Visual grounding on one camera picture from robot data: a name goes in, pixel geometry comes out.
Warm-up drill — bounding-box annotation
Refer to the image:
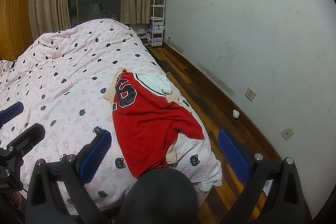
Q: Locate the white shelf rack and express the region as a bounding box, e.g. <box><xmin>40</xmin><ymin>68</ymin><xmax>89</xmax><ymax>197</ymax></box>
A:
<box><xmin>146</xmin><ymin>0</ymin><xmax>166</xmax><ymax>47</ymax></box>

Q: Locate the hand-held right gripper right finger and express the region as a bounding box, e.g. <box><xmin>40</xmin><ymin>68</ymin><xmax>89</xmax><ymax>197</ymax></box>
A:
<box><xmin>218</xmin><ymin>129</ymin><xmax>313</xmax><ymax>224</ymax></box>

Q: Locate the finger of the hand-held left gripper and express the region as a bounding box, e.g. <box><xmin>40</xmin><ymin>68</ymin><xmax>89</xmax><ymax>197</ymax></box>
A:
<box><xmin>0</xmin><ymin>101</ymin><xmax>25</xmax><ymax>128</ymax></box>
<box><xmin>7</xmin><ymin>123</ymin><xmax>46</xmax><ymax>161</ymax></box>

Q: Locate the stack of small white boxes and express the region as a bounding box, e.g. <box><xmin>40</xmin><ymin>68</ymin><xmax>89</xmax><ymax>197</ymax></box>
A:
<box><xmin>147</xmin><ymin>18</ymin><xmax>165</xmax><ymax>46</ymax></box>

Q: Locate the white wall socket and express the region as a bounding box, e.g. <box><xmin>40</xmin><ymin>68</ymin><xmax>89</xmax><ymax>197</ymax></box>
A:
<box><xmin>245</xmin><ymin>87</ymin><xmax>257</xmax><ymax>102</ymax></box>
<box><xmin>281</xmin><ymin>127</ymin><xmax>294</xmax><ymax>141</ymax></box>

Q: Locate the beige garment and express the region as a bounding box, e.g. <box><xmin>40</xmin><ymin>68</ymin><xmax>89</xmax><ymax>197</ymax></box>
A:
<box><xmin>102</xmin><ymin>81</ymin><xmax>193</xmax><ymax>165</ymax></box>

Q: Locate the black cable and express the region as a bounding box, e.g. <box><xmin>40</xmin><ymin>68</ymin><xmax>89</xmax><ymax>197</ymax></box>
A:
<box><xmin>0</xmin><ymin>55</ymin><xmax>17</xmax><ymax>72</ymax></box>

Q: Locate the pink cat print blanket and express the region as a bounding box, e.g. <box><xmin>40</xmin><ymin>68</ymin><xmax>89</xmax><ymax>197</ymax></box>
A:
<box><xmin>0</xmin><ymin>19</ymin><xmax>223</xmax><ymax>210</ymax></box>

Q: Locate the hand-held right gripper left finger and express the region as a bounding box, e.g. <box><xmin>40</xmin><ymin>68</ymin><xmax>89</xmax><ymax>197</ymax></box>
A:
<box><xmin>25</xmin><ymin>130</ymin><xmax>112</xmax><ymax>224</ymax></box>

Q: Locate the orange wooden wardrobe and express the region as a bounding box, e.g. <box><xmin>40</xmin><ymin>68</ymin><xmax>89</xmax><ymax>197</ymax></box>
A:
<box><xmin>0</xmin><ymin>0</ymin><xmax>33</xmax><ymax>60</ymax></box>

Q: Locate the red and white jersey shirt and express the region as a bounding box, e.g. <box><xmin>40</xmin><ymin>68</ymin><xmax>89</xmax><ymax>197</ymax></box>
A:
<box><xmin>112</xmin><ymin>68</ymin><xmax>205</xmax><ymax>178</ymax></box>

